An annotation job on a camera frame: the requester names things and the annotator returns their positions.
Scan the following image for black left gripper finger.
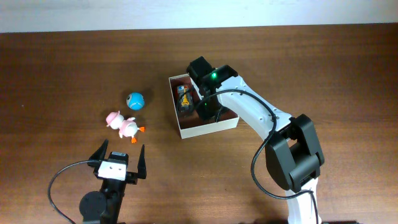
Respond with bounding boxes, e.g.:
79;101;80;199
137;144;147;179
88;139;109;167

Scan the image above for white box pink inside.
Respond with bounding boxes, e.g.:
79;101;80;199
169;74;239;139

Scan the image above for pink white duck toy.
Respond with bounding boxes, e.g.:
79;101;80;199
106;111;145;144

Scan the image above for blue ball toy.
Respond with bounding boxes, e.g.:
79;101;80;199
126;92;145;110

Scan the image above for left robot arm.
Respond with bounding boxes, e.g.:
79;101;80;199
79;139;147;224

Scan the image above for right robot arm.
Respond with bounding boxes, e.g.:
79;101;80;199
187;57;325;223

